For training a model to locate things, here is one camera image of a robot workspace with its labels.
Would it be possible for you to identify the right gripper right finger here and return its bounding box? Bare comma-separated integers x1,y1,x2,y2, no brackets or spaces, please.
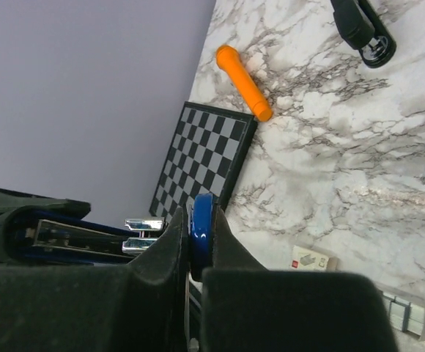
200,208,398,351

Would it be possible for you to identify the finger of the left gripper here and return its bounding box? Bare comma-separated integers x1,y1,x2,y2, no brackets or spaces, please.
0,184,92,265

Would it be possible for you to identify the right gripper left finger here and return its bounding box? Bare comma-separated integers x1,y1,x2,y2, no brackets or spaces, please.
0,208,188,351

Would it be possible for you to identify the blue stapler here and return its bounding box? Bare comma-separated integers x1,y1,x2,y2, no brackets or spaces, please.
0,192,213,283

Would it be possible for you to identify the white staple box sleeve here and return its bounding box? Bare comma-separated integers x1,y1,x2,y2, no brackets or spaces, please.
291,245,338,272

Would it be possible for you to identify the staple tray with staples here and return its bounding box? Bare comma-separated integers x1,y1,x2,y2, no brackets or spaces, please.
379,290,425,341

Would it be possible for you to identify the black stapler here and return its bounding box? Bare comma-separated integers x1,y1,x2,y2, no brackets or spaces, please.
330,0,396,69

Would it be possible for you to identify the black white checkerboard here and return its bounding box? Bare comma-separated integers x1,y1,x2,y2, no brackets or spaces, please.
149,102,258,221

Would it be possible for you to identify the orange plastic cylinder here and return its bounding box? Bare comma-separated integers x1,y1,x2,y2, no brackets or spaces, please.
215,45,273,122

